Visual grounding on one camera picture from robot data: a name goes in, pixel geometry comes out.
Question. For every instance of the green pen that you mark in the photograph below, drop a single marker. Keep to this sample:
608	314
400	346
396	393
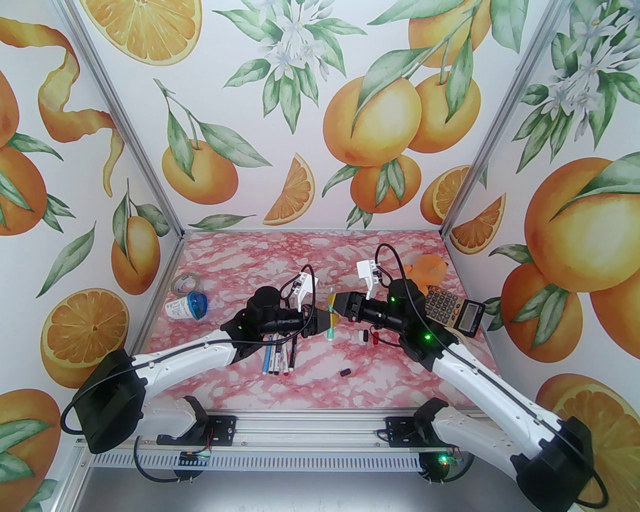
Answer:
330	334

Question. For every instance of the blue pen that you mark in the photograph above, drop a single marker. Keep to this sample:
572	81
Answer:
266	361

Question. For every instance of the white marker pen black ink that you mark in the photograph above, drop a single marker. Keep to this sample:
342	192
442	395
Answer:
274	361
280	361

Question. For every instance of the white marker pen red ink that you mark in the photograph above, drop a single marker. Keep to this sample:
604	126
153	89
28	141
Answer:
286	361

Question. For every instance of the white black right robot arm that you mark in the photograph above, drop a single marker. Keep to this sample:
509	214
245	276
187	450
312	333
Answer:
490	390

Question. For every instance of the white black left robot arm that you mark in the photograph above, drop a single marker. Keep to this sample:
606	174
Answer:
185	350

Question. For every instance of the grey desk calculator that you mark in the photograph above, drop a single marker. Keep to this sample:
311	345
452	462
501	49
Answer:
452	305

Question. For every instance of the orange plush toy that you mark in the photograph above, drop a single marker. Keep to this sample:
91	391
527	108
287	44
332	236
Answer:
432	267

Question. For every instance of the pink marble pattern mat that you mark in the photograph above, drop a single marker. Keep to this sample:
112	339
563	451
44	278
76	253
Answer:
325	395

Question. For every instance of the white bottle blue cap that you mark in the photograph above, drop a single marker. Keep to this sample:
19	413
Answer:
182	306

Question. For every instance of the clear tape roll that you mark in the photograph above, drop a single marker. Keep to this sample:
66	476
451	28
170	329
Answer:
175	286

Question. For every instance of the perforated metal strip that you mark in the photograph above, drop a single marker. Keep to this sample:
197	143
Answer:
300	460

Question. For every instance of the small circuit board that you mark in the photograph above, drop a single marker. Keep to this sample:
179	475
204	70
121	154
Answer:
192	457
447	460

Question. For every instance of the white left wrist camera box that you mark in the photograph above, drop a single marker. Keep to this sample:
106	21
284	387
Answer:
305	290

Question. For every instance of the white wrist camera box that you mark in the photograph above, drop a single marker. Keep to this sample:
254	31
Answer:
367	275
305	290

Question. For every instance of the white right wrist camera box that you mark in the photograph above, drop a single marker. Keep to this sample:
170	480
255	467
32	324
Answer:
367	275

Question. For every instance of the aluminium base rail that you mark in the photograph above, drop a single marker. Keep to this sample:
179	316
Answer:
310	430

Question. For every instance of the aluminium frame post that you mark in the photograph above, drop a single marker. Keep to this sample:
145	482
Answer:
125	125
498	125

